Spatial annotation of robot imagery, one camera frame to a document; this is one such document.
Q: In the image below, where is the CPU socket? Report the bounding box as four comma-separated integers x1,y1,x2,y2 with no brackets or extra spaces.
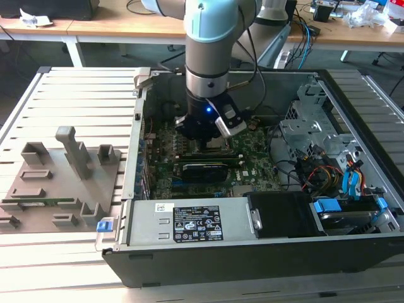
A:
195,135,234,153

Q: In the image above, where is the black RAM slot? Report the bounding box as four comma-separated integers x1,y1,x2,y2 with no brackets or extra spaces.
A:
179,150,242,159
178,157,244,167

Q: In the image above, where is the black graphics card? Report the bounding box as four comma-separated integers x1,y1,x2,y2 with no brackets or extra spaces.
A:
181,162,229,184

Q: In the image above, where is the green motherboard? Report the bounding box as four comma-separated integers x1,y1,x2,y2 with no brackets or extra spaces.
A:
143,116,285,200

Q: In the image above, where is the silver metal drive cage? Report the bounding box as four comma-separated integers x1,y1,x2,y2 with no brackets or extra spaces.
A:
279,83,364,165

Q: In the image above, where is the pale blue teach pendant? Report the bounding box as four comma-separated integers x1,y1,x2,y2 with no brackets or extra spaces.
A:
258,25,291,69

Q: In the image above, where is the silver power supply unit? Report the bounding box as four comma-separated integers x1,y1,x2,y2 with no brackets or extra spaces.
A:
128,198,253,252

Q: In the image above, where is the black plastic drive cover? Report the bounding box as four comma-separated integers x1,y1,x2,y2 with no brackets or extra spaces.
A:
246,191,316,239

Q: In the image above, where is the wooden desk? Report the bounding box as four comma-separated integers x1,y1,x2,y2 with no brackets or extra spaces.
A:
0,15,78,42
68,0,404,53

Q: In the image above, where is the blue case latch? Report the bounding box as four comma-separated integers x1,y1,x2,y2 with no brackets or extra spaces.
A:
95,220,114,235

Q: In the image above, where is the black PC case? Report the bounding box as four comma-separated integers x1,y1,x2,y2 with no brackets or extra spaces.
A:
95,68,404,288

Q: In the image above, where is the grey parts rack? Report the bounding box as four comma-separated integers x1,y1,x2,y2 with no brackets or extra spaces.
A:
0,126,122,234

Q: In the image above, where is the green RAM stick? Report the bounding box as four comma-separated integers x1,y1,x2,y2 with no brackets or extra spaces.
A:
1,197,76,208

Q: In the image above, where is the small black box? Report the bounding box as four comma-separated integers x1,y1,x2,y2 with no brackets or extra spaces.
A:
314,4,335,23

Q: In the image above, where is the hard disk in blue carrier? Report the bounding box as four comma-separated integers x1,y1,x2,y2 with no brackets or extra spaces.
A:
311,196,389,237

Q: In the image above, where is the clear plastic bag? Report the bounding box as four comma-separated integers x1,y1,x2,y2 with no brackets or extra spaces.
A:
343,2,389,30

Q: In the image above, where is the white crumpled paper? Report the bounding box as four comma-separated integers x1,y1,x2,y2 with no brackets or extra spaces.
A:
18,8,55,30

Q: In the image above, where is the red white box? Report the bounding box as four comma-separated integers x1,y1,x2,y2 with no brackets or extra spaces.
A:
386,0,404,34

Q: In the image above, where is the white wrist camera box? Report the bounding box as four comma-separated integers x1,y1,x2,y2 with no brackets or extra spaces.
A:
215,102,248,138

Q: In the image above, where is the blue cable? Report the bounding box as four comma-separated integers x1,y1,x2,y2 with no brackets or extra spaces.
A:
301,21,313,69

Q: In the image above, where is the red yellow power wire bundle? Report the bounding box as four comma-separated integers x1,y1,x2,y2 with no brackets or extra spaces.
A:
296,148,347,193

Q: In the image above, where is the blue data wire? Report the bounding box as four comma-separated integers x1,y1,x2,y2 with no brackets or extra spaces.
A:
342,165,355,199
350,159,364,200

